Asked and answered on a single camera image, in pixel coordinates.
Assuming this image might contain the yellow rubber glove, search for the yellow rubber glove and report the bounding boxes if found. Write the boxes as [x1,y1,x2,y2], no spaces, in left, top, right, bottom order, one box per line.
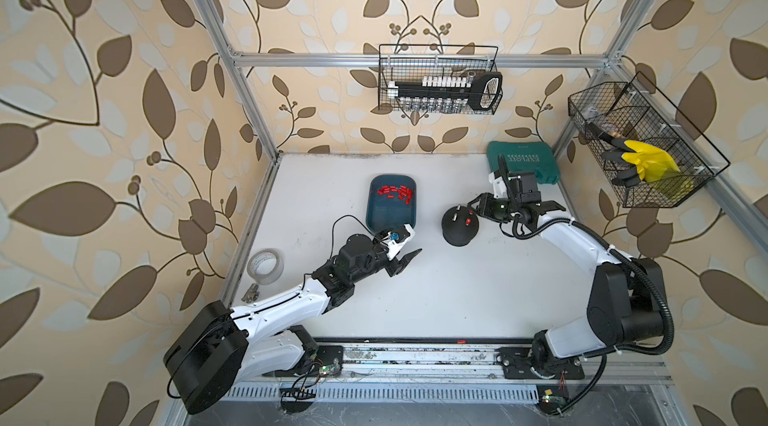
[623,140,681,182]

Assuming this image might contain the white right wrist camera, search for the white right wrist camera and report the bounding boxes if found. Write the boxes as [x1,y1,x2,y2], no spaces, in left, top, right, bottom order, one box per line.
[489,154,509,199]

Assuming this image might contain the black pliers in basket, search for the black pliers in basket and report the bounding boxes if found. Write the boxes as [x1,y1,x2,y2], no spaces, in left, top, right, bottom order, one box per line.
[587,122,640,188]

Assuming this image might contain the black wire basket back wall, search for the black wire basket back wall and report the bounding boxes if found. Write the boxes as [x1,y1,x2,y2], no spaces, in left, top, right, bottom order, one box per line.
[377,44,503,116]

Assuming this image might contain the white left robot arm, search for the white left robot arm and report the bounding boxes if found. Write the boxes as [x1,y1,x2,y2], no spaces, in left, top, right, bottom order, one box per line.
[163,224,418,415]

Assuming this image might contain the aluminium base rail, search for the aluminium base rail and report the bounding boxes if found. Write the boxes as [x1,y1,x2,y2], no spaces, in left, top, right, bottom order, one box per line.
[222,341,671,406]

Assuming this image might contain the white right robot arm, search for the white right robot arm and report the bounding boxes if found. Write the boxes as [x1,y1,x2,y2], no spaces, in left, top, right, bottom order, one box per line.
[470,156,675,379]

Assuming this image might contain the black dome screw fixture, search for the black dome screw fixture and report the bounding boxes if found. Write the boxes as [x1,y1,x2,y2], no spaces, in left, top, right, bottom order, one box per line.
[441,205,479,247]

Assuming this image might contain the green plastic tool case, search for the green plastic tool case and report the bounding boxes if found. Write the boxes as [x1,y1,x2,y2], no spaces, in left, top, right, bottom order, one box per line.
[486,141,561,184]

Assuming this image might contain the dark teal plastic tray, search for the dark teal plastic tray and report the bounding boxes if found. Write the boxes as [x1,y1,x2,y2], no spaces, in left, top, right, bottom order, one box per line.
[366,174,417,233]

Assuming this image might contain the black wire basket wall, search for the black wire basket wall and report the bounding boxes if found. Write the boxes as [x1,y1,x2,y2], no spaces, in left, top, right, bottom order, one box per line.
[377,44,503,116]
[568,72,731,208]

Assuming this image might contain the black socket set holder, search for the black socket set holder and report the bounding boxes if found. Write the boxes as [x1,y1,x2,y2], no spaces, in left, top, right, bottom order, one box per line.
[387,72,503,114]

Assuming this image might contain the clear tape roll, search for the clear tape roll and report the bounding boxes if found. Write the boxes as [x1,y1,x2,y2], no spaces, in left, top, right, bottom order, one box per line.
[246,249,284,285]

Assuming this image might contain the small metal bracket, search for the small metal bracket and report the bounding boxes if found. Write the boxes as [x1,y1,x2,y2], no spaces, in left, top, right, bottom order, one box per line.
[241,283,260,304]

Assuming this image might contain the black wire basket right wall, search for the black wire basket right wall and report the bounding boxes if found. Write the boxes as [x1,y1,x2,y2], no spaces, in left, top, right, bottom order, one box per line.
[568,72,731,208]

